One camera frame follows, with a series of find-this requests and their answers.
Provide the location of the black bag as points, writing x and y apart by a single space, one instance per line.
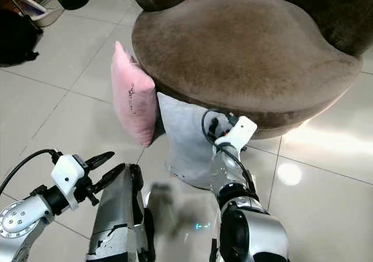
18 38

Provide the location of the light grey pillow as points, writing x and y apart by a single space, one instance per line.
186 140

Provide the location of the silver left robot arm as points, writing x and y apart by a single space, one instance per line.
23 218

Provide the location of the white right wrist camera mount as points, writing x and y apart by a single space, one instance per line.
238 131

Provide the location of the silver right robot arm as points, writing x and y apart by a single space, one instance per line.
245 221

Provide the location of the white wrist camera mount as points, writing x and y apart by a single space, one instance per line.
238 131
67 177

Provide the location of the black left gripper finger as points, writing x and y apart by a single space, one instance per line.
100 159
109 177

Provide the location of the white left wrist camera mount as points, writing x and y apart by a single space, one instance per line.
67 177

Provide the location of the pink pillow with print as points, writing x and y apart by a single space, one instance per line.
133 96

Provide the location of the brown round velvet sofa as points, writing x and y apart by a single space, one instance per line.
245 46

